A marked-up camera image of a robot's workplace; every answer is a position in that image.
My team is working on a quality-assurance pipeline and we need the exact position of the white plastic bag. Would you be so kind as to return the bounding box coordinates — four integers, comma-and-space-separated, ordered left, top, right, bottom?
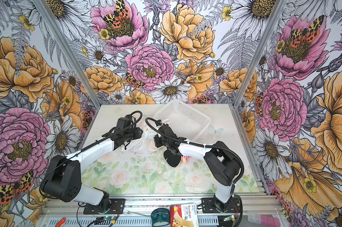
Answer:
127, 120, 164, 154

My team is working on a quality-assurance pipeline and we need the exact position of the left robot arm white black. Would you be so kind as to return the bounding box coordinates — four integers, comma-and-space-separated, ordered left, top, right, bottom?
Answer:
40, 113, 143, 213

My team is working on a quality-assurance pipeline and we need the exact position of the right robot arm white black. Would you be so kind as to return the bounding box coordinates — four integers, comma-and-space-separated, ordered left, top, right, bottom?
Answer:
151, 124, 244, 213

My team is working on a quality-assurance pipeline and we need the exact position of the white plastic mesh basket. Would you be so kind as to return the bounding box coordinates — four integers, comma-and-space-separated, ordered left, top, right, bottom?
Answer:
154, 100, 211, 141

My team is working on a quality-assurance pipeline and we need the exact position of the teal round tape dispenser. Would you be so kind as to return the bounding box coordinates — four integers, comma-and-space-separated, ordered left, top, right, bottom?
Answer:
151, 208, 170, 227

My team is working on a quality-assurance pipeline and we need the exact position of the red white bandage box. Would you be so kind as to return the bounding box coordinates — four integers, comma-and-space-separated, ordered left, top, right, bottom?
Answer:
170, 203, 199, 227

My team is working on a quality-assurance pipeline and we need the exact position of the pink transparent packet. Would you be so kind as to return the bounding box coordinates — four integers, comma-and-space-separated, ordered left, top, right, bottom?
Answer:
248, 213, 281, 227

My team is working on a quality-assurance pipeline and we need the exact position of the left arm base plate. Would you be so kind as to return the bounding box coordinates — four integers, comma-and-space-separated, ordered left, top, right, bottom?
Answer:
83, 198, 125, 215

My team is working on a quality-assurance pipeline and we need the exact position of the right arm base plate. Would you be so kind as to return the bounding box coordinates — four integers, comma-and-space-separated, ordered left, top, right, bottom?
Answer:
200, 195, 243, 213

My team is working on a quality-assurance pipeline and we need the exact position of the aluminium corner post left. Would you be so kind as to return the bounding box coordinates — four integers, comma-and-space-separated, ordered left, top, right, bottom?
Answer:
34, 1, 101, 110

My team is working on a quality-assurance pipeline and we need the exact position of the aluminium corner post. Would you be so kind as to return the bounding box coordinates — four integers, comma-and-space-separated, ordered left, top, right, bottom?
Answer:
233, 0, 287, 108
34, 1, 101, 110

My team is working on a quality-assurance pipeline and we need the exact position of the red handled tool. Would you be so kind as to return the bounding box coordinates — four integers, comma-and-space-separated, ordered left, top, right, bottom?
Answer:
55, 218, 67, 227

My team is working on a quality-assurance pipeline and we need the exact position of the aluminium corner post right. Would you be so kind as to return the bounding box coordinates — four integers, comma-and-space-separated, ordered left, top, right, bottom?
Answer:
233, 0, 287, 108

